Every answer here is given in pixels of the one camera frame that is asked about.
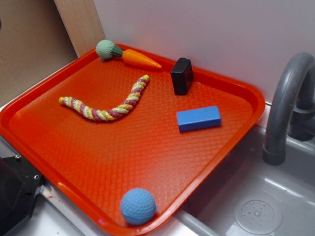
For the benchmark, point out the black box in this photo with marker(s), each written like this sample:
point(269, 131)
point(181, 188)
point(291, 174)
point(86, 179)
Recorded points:
point(182, 76)

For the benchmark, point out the orange plastic tray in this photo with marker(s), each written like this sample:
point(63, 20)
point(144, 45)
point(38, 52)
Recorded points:
point(94, 163)

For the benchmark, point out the blue rectangular block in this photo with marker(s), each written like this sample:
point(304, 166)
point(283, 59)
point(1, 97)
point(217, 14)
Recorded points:
point(198, 118)

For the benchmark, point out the orange toy carrot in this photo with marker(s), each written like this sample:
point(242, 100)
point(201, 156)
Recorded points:
point(135, 58)

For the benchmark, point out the green dimpled ball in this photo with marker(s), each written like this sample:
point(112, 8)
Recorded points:
point(104, 49)

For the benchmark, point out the blue dimpled ball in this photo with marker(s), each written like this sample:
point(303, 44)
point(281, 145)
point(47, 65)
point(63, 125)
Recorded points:
point(138, 206)

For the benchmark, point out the grey plastic sink basin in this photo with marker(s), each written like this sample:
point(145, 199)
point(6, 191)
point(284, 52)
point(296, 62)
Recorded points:
point(244, 196)

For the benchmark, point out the light wooden board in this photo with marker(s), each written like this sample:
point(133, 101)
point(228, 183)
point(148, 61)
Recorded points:
point(82, 24)

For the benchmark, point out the grey plastic faucet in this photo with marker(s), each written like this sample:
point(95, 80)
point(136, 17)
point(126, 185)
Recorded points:
point(292, 112)

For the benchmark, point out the multicoloured twisted rope toy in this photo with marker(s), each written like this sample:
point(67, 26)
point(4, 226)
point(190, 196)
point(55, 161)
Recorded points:
point(112, 114)

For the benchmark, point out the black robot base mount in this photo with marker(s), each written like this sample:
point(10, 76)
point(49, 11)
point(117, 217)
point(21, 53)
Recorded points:
point(20, 184)

